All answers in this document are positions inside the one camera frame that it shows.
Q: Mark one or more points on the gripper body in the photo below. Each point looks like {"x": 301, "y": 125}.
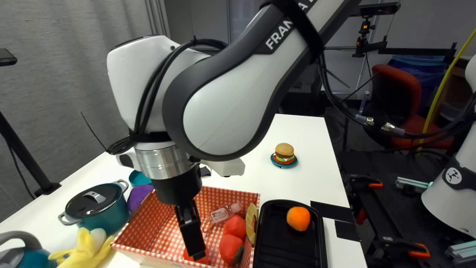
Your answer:
{"x": 178, "y": 188}

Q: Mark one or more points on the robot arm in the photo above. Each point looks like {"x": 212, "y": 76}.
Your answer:
{"x": 223, "y": 111}

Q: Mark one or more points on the red checkered paper basket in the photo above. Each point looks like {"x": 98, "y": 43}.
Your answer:
{"x": 156, "y": 227}

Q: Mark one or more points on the small teal plate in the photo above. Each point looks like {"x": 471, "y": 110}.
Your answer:
{"x": 277, "y": 163}

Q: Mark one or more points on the teal bowl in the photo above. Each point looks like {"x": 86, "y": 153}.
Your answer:
{"x": 139, "y": 179}

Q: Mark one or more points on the purple toy eggplant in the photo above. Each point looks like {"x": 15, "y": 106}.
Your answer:
{"x": 138, "y": 197}

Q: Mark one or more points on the clear plastic toy bottle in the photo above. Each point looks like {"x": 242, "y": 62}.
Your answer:
{"x": 220, "y": 215}

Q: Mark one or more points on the orange toy fruit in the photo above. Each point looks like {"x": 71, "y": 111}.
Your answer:
{"x": 200, "y": 257}
{"x": 298, "y": 219}

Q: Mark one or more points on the teal toy pot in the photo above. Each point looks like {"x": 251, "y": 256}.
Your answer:
{"x": 108, "y": 217}

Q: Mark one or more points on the yellow green toy fruit slice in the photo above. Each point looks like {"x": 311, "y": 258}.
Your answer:
{"x": 252, "y": 223}

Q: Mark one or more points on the black pot lid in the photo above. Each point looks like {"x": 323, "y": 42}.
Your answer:
{"x": 93, "y": 201}

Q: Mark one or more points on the yellow plush toy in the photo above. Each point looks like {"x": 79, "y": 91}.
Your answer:
{"x": 85, "y": 249}

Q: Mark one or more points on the toy burger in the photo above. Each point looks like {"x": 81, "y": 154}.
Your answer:
{"x": 284, "y": 151}

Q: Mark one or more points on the black rectangular tray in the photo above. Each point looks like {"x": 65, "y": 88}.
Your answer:
{"x": 282, "y": 245}

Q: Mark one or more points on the grey curtain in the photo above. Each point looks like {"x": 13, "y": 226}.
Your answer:
{"x": 55, "y": 74}

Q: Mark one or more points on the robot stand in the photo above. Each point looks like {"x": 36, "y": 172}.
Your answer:
{"x": 394, "y": 212}

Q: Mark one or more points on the aluminium profile piece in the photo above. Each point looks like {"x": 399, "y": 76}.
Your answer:
{"x": 463, "y": 252}
{"x": 411, "y": 183}

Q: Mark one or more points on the red office chair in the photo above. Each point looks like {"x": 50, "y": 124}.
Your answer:
{"x": 401, "y": 85}

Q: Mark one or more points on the blue bin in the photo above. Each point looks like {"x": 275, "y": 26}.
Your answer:
{"x": 427, "y": 70}

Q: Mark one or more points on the camera on mount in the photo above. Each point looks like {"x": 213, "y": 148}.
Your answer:
{"x": 375, "y": 9}

